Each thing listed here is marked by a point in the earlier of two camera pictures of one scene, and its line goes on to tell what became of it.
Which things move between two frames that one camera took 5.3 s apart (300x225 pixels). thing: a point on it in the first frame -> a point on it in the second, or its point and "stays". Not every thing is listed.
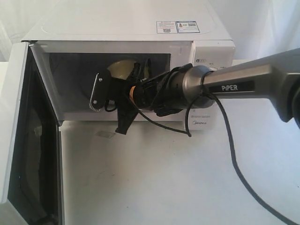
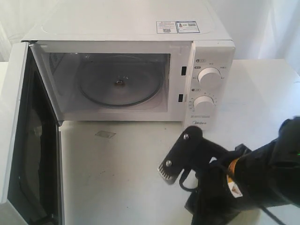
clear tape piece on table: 105,134 stays
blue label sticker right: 187,26 stays
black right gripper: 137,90 -> 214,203
